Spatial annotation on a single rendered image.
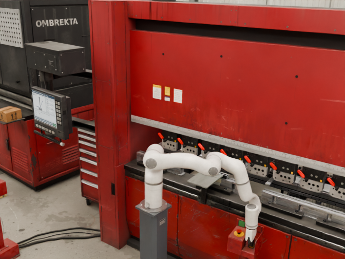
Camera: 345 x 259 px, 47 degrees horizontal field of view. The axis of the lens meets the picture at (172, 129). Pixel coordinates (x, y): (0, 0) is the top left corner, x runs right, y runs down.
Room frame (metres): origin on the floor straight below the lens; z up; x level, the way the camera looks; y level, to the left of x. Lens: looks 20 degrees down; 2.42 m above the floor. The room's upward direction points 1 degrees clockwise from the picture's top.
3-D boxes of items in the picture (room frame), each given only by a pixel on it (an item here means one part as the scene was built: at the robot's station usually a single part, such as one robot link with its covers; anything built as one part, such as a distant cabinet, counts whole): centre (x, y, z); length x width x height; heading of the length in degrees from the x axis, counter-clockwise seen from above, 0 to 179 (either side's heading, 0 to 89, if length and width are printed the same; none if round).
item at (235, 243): (2.35, -0.53, 0.75); 0.20 x 0.16 x 0.18; 59
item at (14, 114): (4.17, 1.84, 1.04); 0.30 x 0.26 x 0.12; 51
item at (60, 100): (3.11, 0.99, 1.42); 0.45 x 0.12 x 0.36; 48
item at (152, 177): (2.39, 0.12, 1.30); 0.19 x 0.12 x 0.24; 174
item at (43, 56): (3.21, 0.97, 1.53); 0.51 x 0.25 x 0.85; 48
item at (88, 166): (4.04, 0.69, 0.50); 0.50 x 0.50 x 1.00; 56
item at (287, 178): (2.58, -0.82, 1.18); 0.15 x 0.09 x 0.17; 56
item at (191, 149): (3.04, -0.16, 1.18); 0.15 x 0.09 x 0.17; 56
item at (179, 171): (3.22, 0.10, 0.92); 0.50 x 0.06 x 0.10; 56
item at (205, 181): (2.79, -0.27, 1.00); 0.26 x 0.18 x 0.01; 146
